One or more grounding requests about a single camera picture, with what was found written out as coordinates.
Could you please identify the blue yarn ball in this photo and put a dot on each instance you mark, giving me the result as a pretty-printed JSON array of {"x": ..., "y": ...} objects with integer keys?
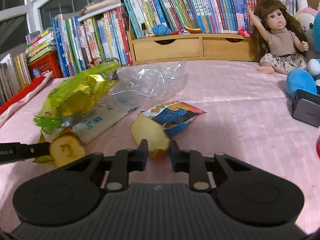
[{"x": 161, "y": 30}]

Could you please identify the row of upright books left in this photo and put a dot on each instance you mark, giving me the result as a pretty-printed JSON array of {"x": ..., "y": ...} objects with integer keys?
[{"x": 88, "y": 40}]

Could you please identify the orange peel piece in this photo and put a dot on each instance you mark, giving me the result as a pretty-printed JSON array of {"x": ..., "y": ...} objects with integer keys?
[
  {"x": 145, "y": 128},
  {"x": 66, "y": 149}
]

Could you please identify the colourful biscuit wrapper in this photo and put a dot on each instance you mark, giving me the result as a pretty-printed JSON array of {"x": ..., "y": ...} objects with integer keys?
[{"x": 174, "y": 116}]

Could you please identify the wooden drawer organizer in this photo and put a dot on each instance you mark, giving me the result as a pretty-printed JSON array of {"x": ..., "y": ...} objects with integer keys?
[{"x": 190, "y": 47}]

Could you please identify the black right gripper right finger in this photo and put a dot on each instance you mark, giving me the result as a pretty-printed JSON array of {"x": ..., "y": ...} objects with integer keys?
[{"x": 180, "y": 159}]

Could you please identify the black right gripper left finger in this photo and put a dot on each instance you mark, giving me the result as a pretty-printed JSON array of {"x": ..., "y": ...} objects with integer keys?
[{"x": 138, "y": 157}]

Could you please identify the brown haired doll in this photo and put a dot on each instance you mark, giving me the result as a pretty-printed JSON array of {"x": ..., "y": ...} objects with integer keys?
[{"x": 278, "y": 38}]

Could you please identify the pink white bunny plush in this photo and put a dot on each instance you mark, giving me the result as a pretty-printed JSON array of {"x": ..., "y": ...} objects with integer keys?
[{"x": 306, "y": 16}]

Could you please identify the blue Doraemon plush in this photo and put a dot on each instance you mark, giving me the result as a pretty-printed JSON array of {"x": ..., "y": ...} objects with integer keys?
[{"x": 303, "y": 79}]

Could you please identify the clear plastic bag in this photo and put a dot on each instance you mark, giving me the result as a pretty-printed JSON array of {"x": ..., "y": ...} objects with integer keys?
[{"x": 150, "y": 83}]

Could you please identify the row of books on organizer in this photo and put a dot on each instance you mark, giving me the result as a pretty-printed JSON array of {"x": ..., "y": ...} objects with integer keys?
[{"x": 190, "y": 16}]

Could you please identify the grey power bank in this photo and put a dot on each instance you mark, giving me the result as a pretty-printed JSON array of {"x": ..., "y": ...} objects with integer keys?
[{"x": 305, "y": 108}]

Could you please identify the red folded cloth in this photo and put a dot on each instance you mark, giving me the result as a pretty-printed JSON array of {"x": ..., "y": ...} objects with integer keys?
[{"x": 24, "y": 96}]

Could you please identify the stack of flat books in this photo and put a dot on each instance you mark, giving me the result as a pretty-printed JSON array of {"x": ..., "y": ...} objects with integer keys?
[{"x": 41, "y": 45}]

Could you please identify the red plastic basket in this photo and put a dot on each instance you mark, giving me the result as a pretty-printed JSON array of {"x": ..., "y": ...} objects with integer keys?
[{"x": 47, "y": 63}]

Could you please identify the green yellow snack bag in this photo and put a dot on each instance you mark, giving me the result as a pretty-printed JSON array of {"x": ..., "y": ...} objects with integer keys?
[{"x": 77, "y": 95}]

